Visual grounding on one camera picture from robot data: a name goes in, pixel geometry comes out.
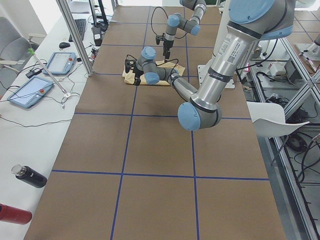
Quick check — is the black keyboard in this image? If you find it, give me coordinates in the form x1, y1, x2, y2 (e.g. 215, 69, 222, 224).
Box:
74, 18, 87, 40

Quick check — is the black computer mouse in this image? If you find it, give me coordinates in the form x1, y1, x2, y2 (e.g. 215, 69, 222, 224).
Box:
58, 42, 71, 49

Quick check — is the blue teach pendant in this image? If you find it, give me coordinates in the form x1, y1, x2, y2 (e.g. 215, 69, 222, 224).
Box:
7, 76, 54, 109
46, 52, 77, 76

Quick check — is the red water bottle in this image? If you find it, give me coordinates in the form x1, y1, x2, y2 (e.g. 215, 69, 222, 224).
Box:
0, 203, 32, 225

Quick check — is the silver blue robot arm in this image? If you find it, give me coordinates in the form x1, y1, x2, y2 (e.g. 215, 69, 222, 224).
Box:
124, 0, 296, 131
155, 0, 207, 62

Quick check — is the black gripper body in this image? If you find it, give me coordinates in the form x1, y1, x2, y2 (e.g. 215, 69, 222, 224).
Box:
124, 58, 142, 80
155, 33, 174, 57

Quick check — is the near blue teach pendant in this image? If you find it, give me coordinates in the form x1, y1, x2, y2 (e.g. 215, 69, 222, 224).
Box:
7, 76, 54, 109

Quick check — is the grey office chair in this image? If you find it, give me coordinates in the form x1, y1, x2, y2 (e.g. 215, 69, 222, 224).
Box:
0, 16, 46, 72

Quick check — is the far blue teach pendant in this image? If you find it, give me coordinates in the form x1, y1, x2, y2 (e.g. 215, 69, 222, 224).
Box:
46, 52, 77, 76

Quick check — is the aluminium frame post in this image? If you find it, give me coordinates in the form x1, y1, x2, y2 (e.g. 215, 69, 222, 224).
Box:
56, 0, 94, 77

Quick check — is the beige long-sleeve printed shirt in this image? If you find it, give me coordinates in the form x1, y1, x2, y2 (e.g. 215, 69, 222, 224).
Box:
122, 59, 186, 86

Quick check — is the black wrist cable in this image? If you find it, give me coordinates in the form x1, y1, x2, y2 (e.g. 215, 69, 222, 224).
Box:
126, 54, 179, 75
149, 6, 191, 40

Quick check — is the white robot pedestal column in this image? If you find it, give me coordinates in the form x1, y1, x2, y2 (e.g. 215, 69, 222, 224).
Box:
212, 0, 231, 58

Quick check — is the black water bottle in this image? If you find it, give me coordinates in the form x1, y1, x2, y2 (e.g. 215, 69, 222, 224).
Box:
11, 164, 47, 188

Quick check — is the metal rod with green tip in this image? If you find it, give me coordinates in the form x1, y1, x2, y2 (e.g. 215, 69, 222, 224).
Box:
28, 48, 71, 99

